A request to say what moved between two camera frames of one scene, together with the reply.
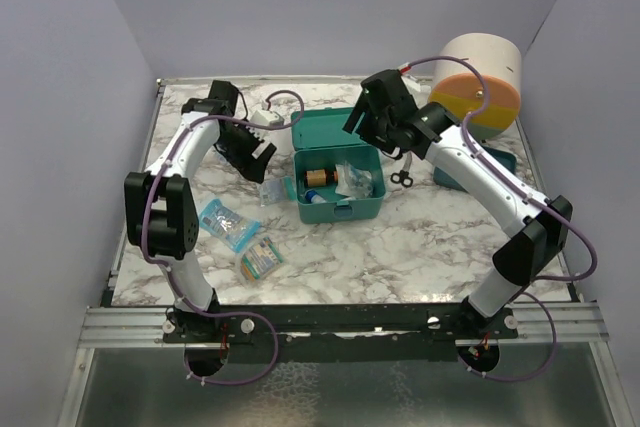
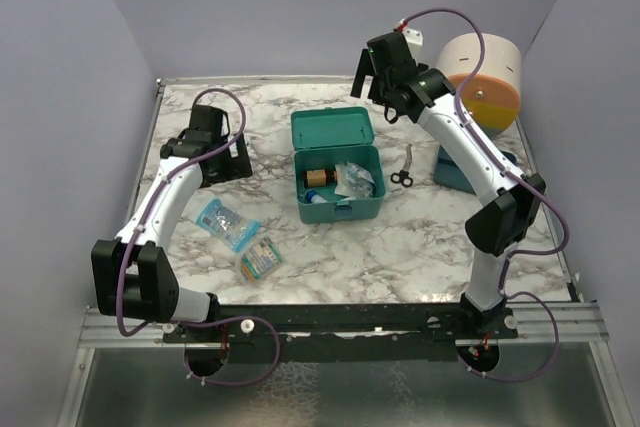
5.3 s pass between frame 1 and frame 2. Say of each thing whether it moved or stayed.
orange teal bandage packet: stayed
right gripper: moved
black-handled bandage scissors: stayed
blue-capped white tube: stayed
